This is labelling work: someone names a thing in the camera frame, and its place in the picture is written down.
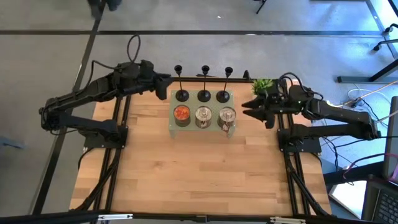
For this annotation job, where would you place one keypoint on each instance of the grey floor object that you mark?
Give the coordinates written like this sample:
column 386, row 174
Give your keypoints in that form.
column 9, row 143

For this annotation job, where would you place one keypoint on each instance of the green perforated metal rack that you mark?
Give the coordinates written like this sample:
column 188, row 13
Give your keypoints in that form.
column 214, row 132

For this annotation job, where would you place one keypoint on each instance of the person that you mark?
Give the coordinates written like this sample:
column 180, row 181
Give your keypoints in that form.
column 104, row 3

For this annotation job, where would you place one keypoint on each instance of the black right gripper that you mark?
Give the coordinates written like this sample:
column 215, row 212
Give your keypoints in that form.
column 280, row 104

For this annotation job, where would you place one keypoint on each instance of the thin black stick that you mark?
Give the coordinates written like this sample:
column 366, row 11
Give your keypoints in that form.
column 213, row 75

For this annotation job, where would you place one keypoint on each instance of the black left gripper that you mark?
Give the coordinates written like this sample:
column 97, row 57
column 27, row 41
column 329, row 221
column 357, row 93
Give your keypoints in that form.
column 147, row 82

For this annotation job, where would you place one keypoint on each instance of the black metal candlestick holder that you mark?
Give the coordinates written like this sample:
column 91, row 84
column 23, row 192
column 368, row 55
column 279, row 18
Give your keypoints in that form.
column 223, row 96
column 204, row 96
column 182, row 95

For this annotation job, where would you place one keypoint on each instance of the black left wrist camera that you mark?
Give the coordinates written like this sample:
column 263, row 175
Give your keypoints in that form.
column 146, row 66

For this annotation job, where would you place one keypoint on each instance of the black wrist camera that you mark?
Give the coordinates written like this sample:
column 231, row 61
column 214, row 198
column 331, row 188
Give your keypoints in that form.
column 299, row 92
column 146, row 66

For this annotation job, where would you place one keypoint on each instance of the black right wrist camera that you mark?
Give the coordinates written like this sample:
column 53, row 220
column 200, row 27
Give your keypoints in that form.
column 299, row 92

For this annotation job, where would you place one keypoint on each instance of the black aluminium crossbeam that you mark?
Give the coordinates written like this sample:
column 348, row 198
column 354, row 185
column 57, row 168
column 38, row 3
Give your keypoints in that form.
column 199, row 219

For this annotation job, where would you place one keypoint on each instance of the white sheet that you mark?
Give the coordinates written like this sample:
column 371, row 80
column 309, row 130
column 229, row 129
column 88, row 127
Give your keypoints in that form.
column 348, row 194

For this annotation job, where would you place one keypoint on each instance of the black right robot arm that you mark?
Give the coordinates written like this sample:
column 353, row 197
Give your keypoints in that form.
column 335, row 113

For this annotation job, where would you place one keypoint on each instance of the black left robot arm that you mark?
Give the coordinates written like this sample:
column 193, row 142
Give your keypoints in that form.
column 90, row 90

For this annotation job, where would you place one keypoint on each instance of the silver ribbed lidded candle tin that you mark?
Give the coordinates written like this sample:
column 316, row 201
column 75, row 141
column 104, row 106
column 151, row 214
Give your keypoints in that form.
column 203, row 113
column 227, row 114

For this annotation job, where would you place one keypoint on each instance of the dark laptop keyboard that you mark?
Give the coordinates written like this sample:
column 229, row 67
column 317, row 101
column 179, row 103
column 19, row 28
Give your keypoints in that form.
column 384, row 205

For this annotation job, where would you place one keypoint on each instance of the black desk foot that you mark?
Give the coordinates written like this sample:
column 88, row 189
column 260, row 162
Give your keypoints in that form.
column 357, row 79

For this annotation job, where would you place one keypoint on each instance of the grey monitor edge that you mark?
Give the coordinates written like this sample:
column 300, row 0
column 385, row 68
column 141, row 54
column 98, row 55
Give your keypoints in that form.
column 392, row 140

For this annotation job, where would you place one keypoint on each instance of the small potted green plant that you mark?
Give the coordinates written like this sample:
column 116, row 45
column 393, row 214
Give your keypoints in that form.
column 261, row 85

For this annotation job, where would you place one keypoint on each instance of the silver metal bracket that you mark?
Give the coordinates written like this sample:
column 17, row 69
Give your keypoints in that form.
column 287, row 220
column 115, row 216

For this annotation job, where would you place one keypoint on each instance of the black chair base with castors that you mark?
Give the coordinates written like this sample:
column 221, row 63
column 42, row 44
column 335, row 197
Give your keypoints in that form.
column 387, row 30

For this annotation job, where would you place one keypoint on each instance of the black aluminium table frame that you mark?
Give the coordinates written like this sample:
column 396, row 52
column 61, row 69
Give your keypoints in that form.
column 217, row 80

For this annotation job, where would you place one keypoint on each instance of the tin with orange candle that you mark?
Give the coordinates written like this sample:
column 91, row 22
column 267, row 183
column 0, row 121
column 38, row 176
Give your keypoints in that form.
column 182, row 113

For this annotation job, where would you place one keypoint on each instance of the black chair leg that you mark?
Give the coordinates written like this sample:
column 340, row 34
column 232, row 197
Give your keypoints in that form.
column 260, row 6

